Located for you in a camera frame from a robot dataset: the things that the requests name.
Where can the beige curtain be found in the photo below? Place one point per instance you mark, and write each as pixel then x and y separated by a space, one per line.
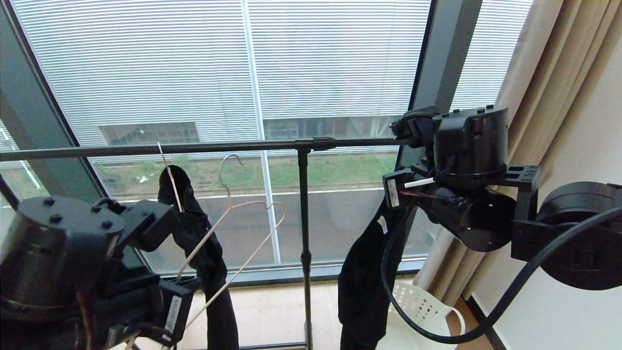
pixel 534 97

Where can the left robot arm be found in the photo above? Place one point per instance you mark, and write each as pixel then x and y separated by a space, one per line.
pixel 48 253

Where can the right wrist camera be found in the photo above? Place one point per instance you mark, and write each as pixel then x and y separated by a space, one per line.
pixel 413 124

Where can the black clothes rack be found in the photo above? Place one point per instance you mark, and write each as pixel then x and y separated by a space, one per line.
pixel 146 148

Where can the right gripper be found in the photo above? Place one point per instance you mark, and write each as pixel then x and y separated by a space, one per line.
pixel 396 192

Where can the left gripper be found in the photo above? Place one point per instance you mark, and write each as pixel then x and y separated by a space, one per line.
pixel 170 311

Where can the window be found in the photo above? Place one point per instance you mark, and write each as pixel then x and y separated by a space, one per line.
pixel 146 73

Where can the pink clothes hanger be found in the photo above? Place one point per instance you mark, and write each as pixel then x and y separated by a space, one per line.
pixel 230 197
pixel 169 176

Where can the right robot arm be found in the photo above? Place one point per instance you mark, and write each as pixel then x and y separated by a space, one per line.
pixel 471 146

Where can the black garment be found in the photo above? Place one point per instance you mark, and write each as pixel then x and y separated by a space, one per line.
pixel 214 301
pixel 362 282

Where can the white laundry basket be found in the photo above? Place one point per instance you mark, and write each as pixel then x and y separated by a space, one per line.
pixel 418 306

